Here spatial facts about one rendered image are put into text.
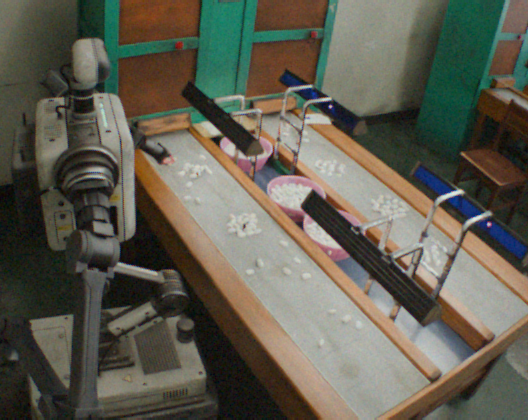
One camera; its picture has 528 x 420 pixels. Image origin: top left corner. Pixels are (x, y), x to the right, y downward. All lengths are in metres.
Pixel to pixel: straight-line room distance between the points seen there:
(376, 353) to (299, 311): 0.31
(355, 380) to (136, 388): 0.78
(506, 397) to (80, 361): 2.31
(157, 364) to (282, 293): 0.54
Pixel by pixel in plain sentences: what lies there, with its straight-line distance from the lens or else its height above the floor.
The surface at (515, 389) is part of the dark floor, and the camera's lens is 3.01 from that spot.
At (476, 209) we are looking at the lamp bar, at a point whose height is 1.10.
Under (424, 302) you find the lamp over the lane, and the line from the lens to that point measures 1.51.
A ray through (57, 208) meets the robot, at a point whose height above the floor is 1.28.
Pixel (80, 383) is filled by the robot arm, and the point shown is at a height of 1.14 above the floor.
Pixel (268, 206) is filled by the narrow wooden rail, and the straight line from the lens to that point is 2.26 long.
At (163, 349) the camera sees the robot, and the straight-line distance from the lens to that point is 2.03.
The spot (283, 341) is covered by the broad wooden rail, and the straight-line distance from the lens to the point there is 1.73.
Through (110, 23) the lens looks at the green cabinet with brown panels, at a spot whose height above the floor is 1.39.
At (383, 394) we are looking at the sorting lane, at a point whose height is 0.74.
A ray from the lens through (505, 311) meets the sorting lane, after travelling 2.20.
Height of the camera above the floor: 2.08
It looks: 36 degrees down
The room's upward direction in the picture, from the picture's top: 9 degrees clockwise
